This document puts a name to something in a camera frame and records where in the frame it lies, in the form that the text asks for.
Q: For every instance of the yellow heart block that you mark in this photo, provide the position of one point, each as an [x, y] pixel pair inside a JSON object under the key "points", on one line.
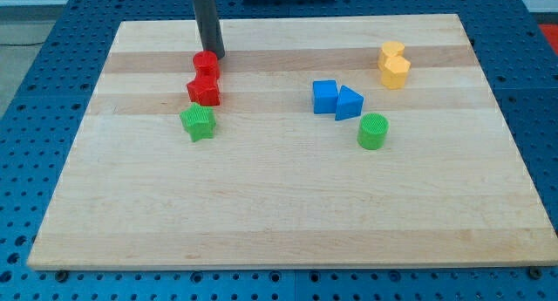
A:
{"points": [[388, 50]]}

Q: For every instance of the red cylinder block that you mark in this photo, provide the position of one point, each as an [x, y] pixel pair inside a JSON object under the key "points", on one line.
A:
{"points": [[206, 64]]}

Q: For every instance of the blue triangular prism block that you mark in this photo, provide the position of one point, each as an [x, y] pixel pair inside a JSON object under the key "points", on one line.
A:
{"points": [[349, 104]]}

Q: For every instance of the red star block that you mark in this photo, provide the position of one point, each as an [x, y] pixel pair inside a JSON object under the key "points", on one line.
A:
{"points": [[204, 90]]}

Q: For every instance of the light wooden board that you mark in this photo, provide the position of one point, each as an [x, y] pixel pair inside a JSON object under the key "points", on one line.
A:
{"points": [[279, 187]]}

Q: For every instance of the yellow hexagon block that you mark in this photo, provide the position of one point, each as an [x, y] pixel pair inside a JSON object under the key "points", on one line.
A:
{"points": [[395, 72]]}

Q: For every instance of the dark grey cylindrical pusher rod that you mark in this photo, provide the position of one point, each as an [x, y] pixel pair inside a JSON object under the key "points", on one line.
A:
{"points": [[209, 27]]}

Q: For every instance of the green cylinder block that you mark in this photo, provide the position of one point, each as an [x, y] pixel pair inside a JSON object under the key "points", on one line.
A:
{"points": [[372, 131]]}

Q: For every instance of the green star block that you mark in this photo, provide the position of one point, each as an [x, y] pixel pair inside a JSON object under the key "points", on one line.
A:
{"points": [[198, 121]]}

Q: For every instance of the blue cube block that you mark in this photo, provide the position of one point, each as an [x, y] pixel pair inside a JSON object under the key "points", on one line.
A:
{"points": [[325, 96]]}

